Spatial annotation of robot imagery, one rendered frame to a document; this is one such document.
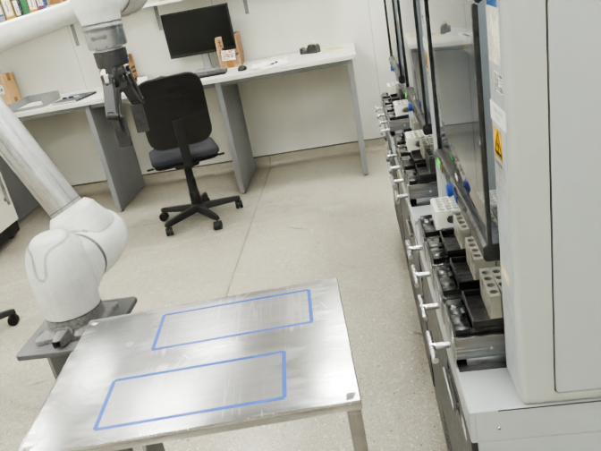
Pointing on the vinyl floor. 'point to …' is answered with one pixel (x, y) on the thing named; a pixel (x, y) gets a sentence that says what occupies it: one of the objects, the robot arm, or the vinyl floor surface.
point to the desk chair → (181, 139)
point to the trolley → (204, 371)
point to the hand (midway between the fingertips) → (133, 134)
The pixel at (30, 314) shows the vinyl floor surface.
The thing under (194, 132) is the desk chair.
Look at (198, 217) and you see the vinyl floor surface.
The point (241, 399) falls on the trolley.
